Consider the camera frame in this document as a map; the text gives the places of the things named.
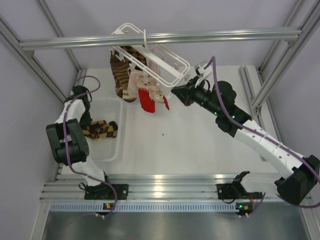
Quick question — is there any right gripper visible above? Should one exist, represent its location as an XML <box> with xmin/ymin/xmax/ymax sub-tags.
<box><xmin>172</xmin><ymin>75</ymin><xmax>222</xmax><ymax>117</ymax></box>

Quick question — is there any white plastic sock hanger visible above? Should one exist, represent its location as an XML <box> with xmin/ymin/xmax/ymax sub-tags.
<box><xmin>109</xmin><ymin>23</ymin><xmax>191</xmax><ymax>89</ymax></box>

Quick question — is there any red sock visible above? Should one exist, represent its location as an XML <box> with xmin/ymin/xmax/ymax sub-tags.
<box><xmin>138</xmin><ymin>94</ymin><xmax>170</xmax><ymax>114</ymax></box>

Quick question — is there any brown checkered sock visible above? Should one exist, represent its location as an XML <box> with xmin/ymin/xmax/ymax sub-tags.
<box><xmin>81</xmin><ymin>120</ymin><xmax>118</xmax><ymax>140</ymax></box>
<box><xmin>120</xmin><ymin>46</ymin><xmax>147</xmax><ymax>70</ymax></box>

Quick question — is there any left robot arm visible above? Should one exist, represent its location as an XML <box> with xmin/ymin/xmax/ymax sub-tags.
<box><xmin>45</xmin><ymin>85</ymin><xmax>118</xmax><ymax>201</ymax></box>

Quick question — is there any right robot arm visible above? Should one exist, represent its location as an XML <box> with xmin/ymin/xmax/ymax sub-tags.
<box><xmin>171</xmin><ymin>78</ymin><xmax>320</xmax><ymax>207</ymax></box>

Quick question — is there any cream patterned sock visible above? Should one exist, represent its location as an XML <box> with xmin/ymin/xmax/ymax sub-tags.
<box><xmin>137</xmin><ymin>76</ymin><xmax>165</xmax><ymax>104</ymax></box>

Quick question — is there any pink sock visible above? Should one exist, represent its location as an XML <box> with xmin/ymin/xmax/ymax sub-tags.
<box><xmin>127</xmin><ymin>69</ymin><xmax>153</xmax><ymax>96</ymax></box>

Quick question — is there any brown striped sock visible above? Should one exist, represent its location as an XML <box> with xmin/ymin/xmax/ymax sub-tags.
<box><xmin>109</xmin><ymin>53</ymin><xmax>135</xmax><ymax>103</ymax></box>

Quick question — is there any brown checkered hanging sock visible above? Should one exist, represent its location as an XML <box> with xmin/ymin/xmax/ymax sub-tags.
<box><xmin>120</xmin><ymin>46</ymin><xmax>147</xmax><ymax>70</ymax></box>

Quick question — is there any white plastic bin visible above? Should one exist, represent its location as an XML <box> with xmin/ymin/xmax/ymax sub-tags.
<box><xmin>81</xmin><ymin>98</ymin><xmax>125</xmax><ymax>163</ymax></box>

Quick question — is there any aluminium crossbar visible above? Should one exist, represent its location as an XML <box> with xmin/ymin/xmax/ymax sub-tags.
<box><xmin>19</xmin><ymin>27</ymin><xmax>302</xmax><ymax>51</ymax></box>

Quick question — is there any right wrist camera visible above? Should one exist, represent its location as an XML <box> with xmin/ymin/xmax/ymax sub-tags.
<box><xmin>194</xmin><ymin>61</ymin><xmax>213</xmax><ymax>79</ymax></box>

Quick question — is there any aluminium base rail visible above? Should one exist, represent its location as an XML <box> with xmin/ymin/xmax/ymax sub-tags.
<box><xmin>39</xmin><ymin>173</ymin><xmax>288</xmax><ymax>201</ymax></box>

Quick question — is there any perforated cable duct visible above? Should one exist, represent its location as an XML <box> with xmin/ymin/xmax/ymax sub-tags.
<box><xmin>49</xmin><ymin>202</ymin><xmax>253</xmax><ymax>213</ymax></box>

